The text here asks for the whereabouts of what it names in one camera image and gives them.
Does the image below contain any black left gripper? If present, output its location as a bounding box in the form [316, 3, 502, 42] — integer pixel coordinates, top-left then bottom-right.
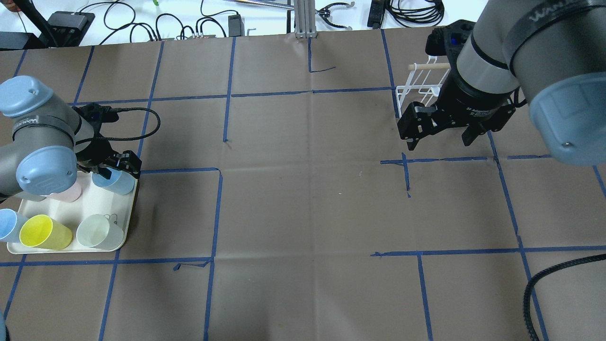
[74, 139, 142, 179]

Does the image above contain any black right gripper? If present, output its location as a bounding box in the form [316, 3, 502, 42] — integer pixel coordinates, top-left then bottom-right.
[397, 76, 517, 151]

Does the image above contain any light blue plastic cup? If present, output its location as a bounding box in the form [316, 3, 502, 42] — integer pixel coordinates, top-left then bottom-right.
[91, 168, 136, 196]

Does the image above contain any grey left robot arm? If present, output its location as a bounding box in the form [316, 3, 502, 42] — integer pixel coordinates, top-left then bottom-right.
[0, 75, 142, 201]

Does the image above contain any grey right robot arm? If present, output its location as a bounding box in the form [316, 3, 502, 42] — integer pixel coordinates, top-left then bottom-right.
[397, 0, 606, 167]

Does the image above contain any pink plastic cup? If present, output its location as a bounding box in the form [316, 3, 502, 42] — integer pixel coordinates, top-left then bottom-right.
[45, 181, 83, 203]

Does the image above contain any pale green plastic cup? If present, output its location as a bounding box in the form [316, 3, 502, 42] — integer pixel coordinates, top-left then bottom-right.
[76, 214, 126, 251]

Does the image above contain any yellow plastic cup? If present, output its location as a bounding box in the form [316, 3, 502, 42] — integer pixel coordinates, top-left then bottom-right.
[19, 215, 73, 251]

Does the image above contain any cream plastic tray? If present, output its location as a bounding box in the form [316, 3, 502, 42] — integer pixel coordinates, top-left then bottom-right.
[7, 172, 138, 254]

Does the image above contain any black usb hub box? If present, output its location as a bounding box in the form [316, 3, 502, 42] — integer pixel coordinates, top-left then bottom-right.
[48, 11, 95, 47]

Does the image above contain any black power adapter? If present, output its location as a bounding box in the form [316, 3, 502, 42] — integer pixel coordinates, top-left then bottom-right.
[228, 14, 245, 37]

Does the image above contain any white wire cup rack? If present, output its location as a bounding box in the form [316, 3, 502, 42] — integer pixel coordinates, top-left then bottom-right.
[395, 56, 451, 119]

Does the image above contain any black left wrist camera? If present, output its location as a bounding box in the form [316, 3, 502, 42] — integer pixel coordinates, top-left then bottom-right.
[74, 103, 119, 125]

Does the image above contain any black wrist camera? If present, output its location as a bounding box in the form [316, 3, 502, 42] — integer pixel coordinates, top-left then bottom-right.
[425, 19, 476, 56]
[74, 103, 119, 125]

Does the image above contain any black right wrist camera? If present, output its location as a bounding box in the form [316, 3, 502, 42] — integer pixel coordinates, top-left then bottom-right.
[425, 19, 476, 56]

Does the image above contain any aluminium frame post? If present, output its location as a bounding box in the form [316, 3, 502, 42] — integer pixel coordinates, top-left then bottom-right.
[293, 0, 317, 39]

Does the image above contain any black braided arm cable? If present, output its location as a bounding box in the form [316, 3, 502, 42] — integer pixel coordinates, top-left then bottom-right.
[523, 253, 606, 341]

